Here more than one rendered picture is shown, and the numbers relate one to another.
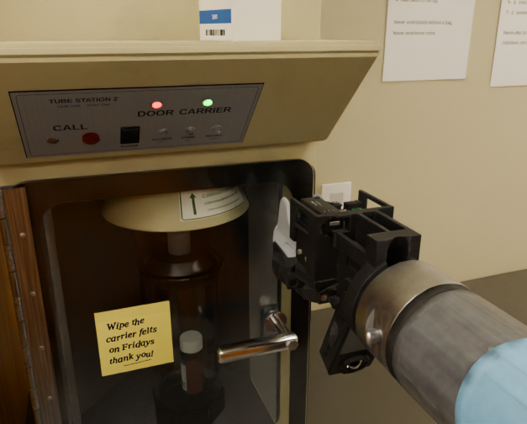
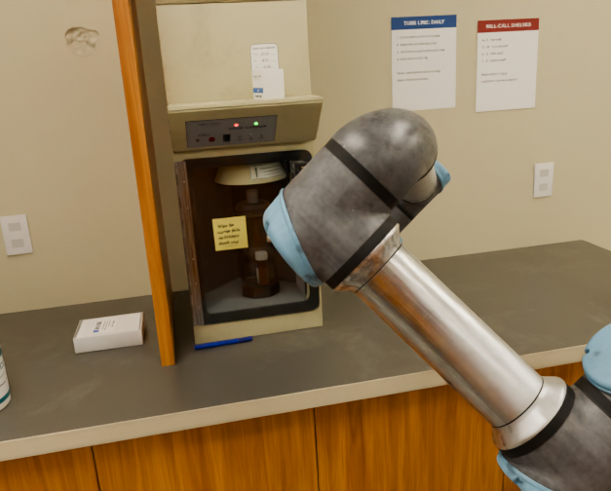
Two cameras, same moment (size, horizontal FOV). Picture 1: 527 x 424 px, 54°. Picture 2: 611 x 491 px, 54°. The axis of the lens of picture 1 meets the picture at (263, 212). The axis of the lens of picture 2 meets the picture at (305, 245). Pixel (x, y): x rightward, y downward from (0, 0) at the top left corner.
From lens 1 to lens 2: 0.87 m
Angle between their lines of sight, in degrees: 9
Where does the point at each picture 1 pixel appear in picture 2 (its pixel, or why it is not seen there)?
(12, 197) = (180, 165)
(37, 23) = (191, 95)
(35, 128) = (192, 134)
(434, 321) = not seen: hidden behind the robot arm
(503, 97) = (488, 119)
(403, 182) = not seen: hidden behind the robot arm
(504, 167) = (496, 169)
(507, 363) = not seen: hidden behind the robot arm
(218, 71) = (258, 111)
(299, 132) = (299, 135)
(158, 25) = (238, 94)
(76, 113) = (207, 129)
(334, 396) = (351, 302)
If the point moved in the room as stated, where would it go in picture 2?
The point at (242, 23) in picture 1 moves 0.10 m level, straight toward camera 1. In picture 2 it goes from (267, 93) to (259, 94)
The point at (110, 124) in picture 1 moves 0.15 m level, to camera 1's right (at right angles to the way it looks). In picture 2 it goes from (218, 132) to (288, 130)
